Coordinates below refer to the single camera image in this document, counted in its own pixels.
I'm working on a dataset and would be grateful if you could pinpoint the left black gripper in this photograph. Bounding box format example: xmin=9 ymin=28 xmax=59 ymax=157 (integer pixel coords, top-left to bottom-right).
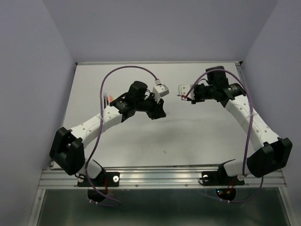
xmin=135 ymin=92 xmax=166 ymax=120

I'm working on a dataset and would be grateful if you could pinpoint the green pen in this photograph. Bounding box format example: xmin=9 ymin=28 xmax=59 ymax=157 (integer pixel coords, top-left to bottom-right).
xmin=103 ymin=94 xmax=107 ymax=108

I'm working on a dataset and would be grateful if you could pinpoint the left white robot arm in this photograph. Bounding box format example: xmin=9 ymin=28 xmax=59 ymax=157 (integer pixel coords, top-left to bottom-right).
xmin=49 ymin=81 xmax=169 ymax=186

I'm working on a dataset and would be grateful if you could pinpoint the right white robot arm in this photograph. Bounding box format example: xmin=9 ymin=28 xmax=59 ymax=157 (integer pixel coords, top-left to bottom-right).
xmin=186 ymin=66 xmax=293 ymax=184

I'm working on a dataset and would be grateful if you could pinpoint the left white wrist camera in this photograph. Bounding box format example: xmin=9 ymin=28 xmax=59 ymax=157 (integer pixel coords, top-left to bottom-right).
xmin=152 ymin=84 xmax=169 ymax=99

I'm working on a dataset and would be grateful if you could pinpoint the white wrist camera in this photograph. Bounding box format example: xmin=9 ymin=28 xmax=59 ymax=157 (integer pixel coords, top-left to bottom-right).
xmin=152 ymin=84 xmax=169 ymax=99
xmin=178 ymin=85 xmax=195 ymax=101

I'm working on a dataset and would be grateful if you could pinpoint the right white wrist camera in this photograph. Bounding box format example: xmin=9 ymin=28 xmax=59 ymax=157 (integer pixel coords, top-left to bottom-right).
xmin=178 ymin=85 xmax=195 ymax=101

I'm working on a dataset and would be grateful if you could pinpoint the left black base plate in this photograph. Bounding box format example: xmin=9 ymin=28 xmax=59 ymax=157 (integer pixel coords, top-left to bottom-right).
xmin=77 ymin=171 xmax=120 ymax=187

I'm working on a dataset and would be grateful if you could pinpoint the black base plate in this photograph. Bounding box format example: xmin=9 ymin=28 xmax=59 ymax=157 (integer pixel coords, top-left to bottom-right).
xmin=77 ymin=171 xmax=120 ymax=187
xmin=198 ymin=170 xmax=245 ymax=186

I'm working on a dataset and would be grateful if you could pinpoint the aluminium mounting rail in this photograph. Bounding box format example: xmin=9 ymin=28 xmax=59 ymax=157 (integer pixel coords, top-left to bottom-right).
xmin=39 ymin=167 xmax=288 ymax=189

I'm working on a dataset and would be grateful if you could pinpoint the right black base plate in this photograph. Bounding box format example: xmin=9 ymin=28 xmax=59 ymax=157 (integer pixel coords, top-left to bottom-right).
xmin=198 ymin=170 xmax=245 ymax=186

